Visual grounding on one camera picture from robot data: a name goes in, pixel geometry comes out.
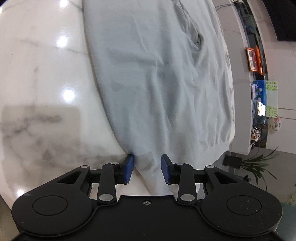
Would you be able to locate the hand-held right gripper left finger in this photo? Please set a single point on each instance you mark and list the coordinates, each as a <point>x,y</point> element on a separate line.
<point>128,170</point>

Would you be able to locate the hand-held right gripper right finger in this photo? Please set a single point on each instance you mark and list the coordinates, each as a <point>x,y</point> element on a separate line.
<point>166,170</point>

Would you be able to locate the light grey sweatshirt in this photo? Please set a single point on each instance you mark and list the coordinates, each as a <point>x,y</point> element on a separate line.
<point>150,81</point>

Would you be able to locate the long-leaf potted plant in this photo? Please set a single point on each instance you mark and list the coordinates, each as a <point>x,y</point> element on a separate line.
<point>232,161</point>

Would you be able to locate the blue glass jar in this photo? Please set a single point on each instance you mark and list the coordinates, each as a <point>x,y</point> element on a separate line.
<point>260,121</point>

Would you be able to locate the marble television console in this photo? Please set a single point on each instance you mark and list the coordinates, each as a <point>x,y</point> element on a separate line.
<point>240,92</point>

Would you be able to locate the small photo print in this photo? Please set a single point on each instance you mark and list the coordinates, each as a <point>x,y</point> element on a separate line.
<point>261,108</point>

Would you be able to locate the round paper fan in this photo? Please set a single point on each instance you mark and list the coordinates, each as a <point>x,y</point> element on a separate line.
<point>276,125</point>

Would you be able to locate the lotus pond painting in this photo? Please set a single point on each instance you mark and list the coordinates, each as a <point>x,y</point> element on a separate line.
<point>264,92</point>

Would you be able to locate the black wall television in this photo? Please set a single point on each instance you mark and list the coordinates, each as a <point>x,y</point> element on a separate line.
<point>283,18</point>

